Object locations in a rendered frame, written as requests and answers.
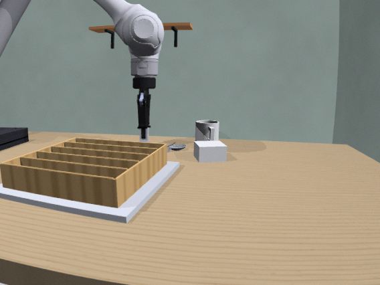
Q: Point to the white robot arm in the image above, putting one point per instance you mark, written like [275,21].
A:
[137,27]

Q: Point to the grey mug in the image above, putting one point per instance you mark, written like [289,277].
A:
[206,129]

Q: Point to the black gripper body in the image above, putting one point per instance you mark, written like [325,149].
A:
[144,84]

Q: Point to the silver spoon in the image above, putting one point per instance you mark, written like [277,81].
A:
[176,147]

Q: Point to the wooden cutlery tray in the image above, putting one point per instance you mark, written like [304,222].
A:
[84,184]

